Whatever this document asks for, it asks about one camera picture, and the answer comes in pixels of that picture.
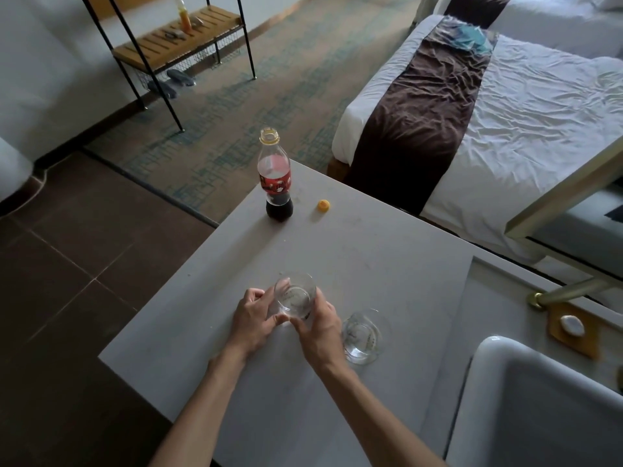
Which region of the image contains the person's right hand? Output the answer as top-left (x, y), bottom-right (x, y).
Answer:
top-left (290, 290), bottom-right (349, 375)

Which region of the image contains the person's left hand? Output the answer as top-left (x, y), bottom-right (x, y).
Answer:
top-left (228, 286), bottom-right (292, 358)

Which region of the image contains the clear drinking glass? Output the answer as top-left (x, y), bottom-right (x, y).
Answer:
top-left (274, 272), bottom-right (318, 322)
top-left (342, 308), bottom-right (392, 365)

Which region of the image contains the person's right forearm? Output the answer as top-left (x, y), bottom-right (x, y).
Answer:
top-left (316, 359), bottom-right (446, 467)

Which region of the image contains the person's left forearm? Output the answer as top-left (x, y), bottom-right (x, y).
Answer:
top-left (148, 344), bottom-right (249, 467)

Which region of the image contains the plastic bottle with red label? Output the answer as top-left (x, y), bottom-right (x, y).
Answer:
top-left (256, 127), bottom-right (295, 223)

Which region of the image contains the white ceramic sink basin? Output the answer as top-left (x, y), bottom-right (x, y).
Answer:
top-left (445, 335), bottom-right (623, 467)

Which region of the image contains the brown bed runner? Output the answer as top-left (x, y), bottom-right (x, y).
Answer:
top-left (443, 0), bottom-right (515, 30)
top-left (343, 14), bottom-right (500, 217)

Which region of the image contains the orange soap dish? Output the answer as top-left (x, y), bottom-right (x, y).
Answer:
top-left (546, 304), bottom-right (603, 361)

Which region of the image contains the gold framed mirror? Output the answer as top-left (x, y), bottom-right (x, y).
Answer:
top-left (505, 136), bottom-right (623, 287)

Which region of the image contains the blue item on bed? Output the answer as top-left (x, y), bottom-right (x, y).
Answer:
top-left (445, 21), bottom-right (495, 54)

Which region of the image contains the gold mirror support post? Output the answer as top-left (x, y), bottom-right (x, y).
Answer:
top-left (527, 276), bottom-right (623, 312)

